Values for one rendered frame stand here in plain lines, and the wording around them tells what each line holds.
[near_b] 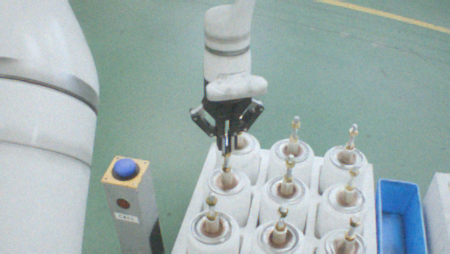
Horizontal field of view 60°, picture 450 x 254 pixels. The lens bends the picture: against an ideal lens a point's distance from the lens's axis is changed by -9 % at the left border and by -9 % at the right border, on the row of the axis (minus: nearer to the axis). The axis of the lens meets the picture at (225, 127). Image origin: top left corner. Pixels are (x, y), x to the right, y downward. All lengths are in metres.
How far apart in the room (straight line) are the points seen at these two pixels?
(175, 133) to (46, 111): 1.16
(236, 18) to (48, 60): 0.41
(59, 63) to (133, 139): 1.14
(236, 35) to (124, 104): 0.95
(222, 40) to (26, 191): 0.46
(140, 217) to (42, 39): 0.62
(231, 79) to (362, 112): 0.94
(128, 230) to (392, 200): 0.67
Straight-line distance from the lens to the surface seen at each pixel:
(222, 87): 0.61
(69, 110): 0.21
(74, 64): 0.22
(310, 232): 0.85
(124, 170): 0.76
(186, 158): 1.26
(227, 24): 0.60
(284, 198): 0.80
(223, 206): 0.81
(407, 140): 1.44
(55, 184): 0.21
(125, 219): 0.83
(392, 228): 1.15
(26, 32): 0.22
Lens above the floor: 0.84
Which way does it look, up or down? 38 degrees down
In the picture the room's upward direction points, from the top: straight up
